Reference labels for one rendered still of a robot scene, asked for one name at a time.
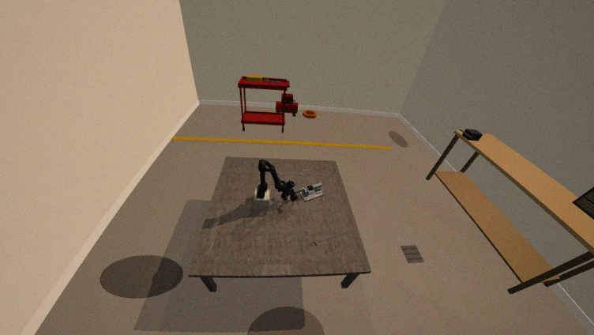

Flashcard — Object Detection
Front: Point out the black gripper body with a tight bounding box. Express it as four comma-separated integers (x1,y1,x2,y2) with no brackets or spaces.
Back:
285,189,298,201

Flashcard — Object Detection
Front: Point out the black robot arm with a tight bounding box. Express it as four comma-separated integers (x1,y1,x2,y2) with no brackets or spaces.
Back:
256,160,295,201

